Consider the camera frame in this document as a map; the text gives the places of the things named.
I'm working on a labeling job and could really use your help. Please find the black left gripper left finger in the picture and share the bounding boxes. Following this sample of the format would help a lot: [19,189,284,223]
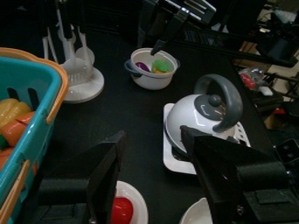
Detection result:
[17,129,127,224]

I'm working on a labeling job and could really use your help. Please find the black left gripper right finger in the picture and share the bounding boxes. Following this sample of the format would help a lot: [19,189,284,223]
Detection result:
[181,125,299,224]

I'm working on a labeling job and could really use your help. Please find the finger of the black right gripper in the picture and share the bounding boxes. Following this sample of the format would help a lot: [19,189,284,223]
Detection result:
[135,0,159,49]
[150,11,191,56]

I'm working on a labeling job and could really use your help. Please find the yellow toy corn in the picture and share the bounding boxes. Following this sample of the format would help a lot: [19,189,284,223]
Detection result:
[0,98,34,130]

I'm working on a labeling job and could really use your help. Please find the green yellow toy vegetable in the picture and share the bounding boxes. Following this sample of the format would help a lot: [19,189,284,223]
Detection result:
[151,59,173,74]

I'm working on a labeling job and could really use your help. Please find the purple toy eggplant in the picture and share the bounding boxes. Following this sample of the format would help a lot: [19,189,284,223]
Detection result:
[135,61,153,74]

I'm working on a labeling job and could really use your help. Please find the red toy tomato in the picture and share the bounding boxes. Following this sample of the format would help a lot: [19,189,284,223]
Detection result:
[110,196,137,224]

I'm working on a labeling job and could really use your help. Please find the white toy stove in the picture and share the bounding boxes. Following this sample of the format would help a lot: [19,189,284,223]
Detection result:
[162,102,253,176]

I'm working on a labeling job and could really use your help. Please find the white toy frying pan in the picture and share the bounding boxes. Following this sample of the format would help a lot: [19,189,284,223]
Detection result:
[178,197,215,224]

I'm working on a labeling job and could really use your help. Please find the white toy spoon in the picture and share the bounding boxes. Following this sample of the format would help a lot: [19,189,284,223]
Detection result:
[75,25,97,66]

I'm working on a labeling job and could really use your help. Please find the white cup drying rack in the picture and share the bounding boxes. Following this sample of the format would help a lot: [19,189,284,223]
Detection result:
[57,8,95,86]

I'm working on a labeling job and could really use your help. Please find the orange toy vegetable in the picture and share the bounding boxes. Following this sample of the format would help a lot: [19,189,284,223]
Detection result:
[0,110,38,149]

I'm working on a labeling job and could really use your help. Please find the black chair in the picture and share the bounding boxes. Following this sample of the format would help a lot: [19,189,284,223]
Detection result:
[254,24,299,68]

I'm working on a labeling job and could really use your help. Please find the white thin toy utensil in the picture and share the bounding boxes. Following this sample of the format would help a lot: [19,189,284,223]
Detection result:
[42,27,61,65]

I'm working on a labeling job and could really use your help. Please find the plastic bag with red item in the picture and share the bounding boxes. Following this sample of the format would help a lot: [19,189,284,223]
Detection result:
[238,66,272,92]

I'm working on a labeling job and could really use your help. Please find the white utensil rack stand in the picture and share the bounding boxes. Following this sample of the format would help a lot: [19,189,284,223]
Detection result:
[62,66,107,105]

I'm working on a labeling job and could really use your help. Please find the teal basket with orange rim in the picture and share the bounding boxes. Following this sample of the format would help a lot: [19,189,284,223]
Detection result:
[0,46,71,224]

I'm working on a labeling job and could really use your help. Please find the white toy pot grey handles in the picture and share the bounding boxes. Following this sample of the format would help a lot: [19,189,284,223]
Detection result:
[125,47,182,91]

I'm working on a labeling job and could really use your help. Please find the white toy kettle grey handle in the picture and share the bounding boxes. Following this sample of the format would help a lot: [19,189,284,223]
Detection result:
[165,73,246,156]

